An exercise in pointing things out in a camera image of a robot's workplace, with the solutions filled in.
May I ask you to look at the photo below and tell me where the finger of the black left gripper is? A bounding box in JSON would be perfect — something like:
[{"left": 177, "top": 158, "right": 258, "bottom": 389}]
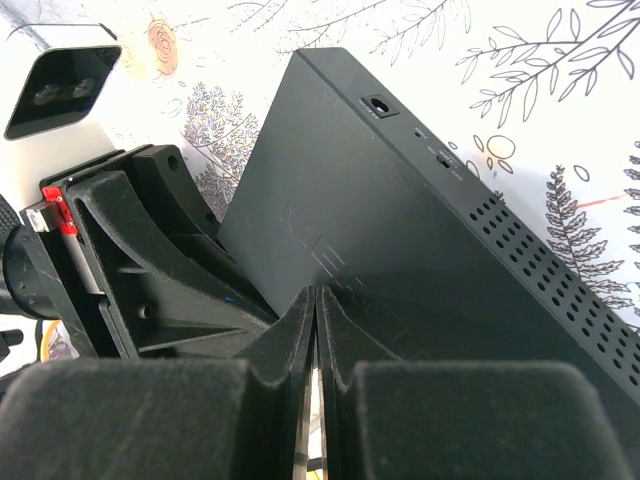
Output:
[{"left": 132, "top": 145, "right": 229, "bottom": 260}]

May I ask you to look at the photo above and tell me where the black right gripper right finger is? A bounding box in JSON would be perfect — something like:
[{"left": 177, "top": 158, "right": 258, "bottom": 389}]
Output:
[{"left": 317, "top": 286, "right": 639, "bottom": 479}]

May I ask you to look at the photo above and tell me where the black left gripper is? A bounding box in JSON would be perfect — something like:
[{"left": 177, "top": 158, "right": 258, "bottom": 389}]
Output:
[{"left": 2, "top": 145, "right": 277, "bottom": 359}]

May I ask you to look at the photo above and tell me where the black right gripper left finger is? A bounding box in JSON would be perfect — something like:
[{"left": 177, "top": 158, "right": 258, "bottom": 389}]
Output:
[{"left": 1, "top": 287, "right": 315, "bottom": 479}]

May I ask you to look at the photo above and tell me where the black network switch box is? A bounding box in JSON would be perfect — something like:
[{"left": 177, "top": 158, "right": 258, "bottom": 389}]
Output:
[{"left": 218, "top": 48, "right": 639, "bottom": 398}]

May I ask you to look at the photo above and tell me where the floral patterned table mat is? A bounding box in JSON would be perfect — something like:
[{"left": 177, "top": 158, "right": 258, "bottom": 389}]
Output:
[{"left": 1, "top": 1, "right": 639, "bottom": 328}]

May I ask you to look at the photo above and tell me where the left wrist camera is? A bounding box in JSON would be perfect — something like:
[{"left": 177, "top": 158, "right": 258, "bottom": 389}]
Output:
[{"left": 1, "top": 23, "right": 122, "bottom": 141}]

